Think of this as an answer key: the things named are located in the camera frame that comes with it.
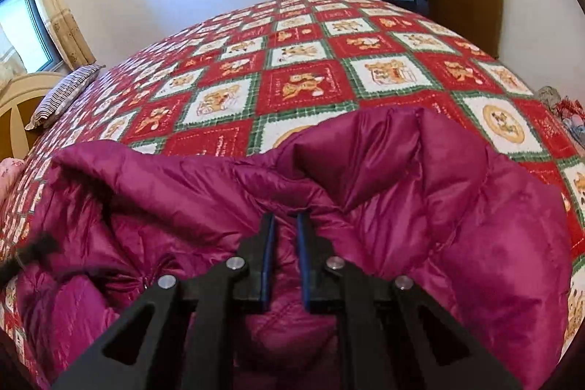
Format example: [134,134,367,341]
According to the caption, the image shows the magenta puffer jacket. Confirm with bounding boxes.
[14,107,574,390]

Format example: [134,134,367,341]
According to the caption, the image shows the pink floral quilt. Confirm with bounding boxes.
[0,158,26,208]

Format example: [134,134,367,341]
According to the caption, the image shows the window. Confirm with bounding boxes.
[0,0,62,75]

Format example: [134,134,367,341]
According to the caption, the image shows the beige floral curtain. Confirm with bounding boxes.
[27,0,97,71]

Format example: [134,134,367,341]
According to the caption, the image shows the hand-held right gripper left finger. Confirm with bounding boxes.
[52,213,275,390]

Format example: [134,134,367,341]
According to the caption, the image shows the bed with red patterned quilt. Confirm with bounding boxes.
[0,0,585,390]

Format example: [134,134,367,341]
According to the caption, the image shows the striped pillow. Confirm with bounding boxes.
[25,65,106,131]

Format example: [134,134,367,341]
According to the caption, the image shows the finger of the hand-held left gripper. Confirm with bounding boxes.
[0,232,60,285]

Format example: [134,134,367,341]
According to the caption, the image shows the heap of clothes on floor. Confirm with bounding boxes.
[535,86,585,153]

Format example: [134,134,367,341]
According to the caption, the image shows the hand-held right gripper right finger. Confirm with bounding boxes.
[296,212,524,390]

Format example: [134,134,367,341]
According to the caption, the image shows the wooden bed headboard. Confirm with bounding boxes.
[0,72,65,162]

